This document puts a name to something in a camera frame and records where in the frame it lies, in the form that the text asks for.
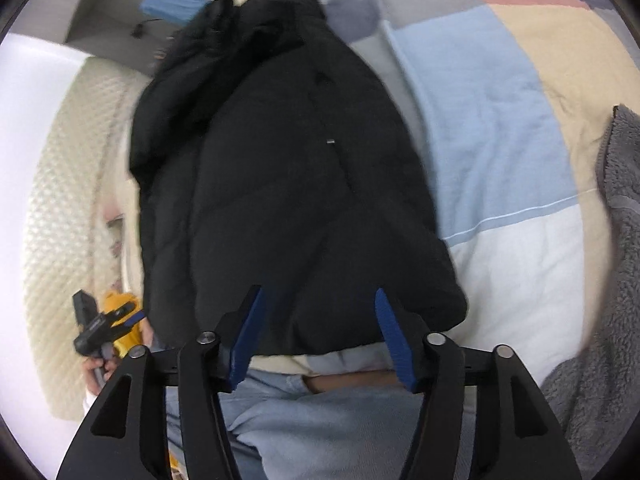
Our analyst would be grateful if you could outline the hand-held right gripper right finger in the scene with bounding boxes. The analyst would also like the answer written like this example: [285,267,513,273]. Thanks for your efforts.
[374,287,584,480]

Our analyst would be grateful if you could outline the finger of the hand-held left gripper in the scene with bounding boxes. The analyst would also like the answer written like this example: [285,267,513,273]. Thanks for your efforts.
[72,290,98,332]
[102,309,147,333]

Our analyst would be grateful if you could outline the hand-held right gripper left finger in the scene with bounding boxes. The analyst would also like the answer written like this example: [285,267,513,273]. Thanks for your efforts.
[55,285,267,480]

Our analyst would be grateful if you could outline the black puffer jacket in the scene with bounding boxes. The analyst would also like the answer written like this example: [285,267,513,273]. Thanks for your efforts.
[128,0,469,357]

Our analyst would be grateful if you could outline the person's left hand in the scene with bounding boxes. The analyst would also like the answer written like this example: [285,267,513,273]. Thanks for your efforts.
[81,354,118,397]

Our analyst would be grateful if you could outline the yellow pillow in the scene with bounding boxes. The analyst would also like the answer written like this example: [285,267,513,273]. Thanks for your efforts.
[102,291,147,357]

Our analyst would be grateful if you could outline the cream quilted headboard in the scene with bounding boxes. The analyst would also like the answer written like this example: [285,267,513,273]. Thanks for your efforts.
[22,57,153,422]

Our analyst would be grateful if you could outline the person's jeans legs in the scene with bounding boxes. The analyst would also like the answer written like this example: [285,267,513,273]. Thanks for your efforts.
[164,359,477,480]

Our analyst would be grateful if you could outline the grey fleece garment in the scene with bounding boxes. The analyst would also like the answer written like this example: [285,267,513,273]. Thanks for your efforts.
[539,104,640,462]

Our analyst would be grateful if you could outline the patchwork quilt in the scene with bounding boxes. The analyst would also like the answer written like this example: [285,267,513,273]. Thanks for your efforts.
[240,0,637,401]

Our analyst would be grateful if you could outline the grey cardboard box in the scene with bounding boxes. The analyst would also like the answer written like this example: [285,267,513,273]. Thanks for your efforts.
[64,0,172,77]

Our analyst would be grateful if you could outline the blue fabric cover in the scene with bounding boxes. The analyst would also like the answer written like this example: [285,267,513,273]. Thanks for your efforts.
[139,0,212,29]

